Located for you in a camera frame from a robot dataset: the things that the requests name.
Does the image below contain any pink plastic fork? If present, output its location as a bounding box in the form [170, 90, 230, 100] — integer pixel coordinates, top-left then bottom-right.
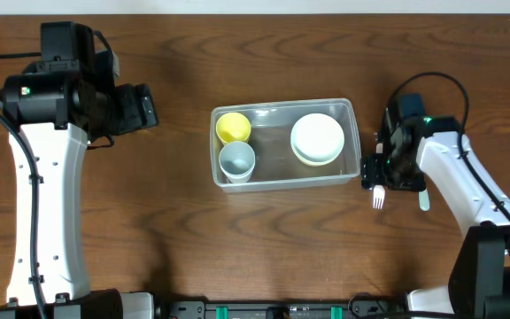
[373, 143, 385, 210]

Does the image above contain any mint green plastic spoon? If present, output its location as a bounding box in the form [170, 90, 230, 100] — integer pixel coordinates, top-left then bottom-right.
[418, 189, 430, 211]

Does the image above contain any white bowl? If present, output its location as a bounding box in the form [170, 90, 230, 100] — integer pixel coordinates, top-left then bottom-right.
[290, 113, 345, 161]

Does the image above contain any yellow bowl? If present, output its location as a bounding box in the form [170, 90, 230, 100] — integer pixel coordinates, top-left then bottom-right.
[292, 148, 341, 167]

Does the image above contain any yellow cup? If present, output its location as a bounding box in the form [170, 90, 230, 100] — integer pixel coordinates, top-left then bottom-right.
[215, 113, 251, 145]

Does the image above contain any grey cup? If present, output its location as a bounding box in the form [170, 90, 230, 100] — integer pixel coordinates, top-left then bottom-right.
[219, 141, 256, 183]

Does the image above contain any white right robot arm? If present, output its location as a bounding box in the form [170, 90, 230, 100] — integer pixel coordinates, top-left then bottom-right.
[361, 105, 510, 318]

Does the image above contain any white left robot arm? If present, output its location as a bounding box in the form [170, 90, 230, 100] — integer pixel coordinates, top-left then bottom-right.
[0, 71, 158, 318]

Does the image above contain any clear plastic container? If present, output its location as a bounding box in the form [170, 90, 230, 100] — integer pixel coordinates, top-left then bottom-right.
[210, 98, 361, 193]

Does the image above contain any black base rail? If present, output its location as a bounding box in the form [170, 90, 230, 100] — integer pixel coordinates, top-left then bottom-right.
[153, 295, 406, 319]

